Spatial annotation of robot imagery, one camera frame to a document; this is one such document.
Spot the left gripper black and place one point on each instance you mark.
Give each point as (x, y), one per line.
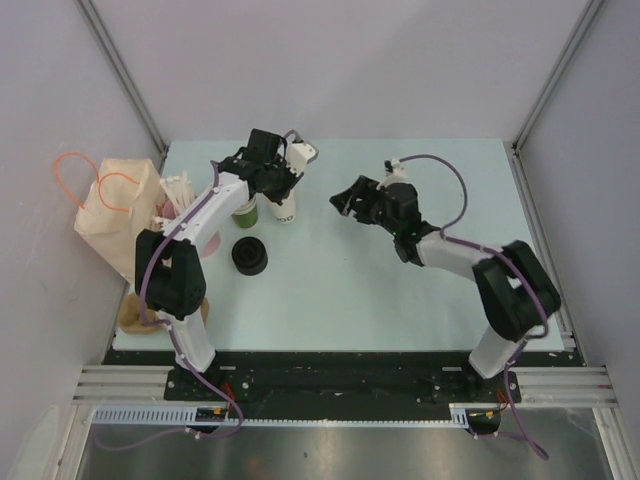
(291, 180)

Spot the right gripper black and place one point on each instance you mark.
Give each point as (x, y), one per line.
(364, 188)

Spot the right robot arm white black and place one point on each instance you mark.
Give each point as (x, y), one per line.
(516, 293)

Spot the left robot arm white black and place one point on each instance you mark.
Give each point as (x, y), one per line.
(169, 278)

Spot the white paper cup stack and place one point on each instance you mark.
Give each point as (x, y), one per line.
(284, 212)

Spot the green paper cup stack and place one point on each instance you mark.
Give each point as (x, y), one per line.
(246, 216)

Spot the bundle of white stirrers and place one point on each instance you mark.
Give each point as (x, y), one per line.
(179, 190)

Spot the stack of black lids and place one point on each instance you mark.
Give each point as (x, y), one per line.
(249, 256)

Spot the pink holder cup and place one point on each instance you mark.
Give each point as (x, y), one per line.
(166, 213)

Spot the brown pulp cup carrier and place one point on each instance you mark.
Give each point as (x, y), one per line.
(129, 318)

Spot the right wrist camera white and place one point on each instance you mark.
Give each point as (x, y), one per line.
(395, 172)

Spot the paper bag with orange handles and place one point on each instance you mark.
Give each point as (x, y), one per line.
(120, 204)

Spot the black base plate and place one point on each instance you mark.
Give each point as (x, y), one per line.
(342, 386)

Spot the aluminium rail frame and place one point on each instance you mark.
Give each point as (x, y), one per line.
(567, 387)

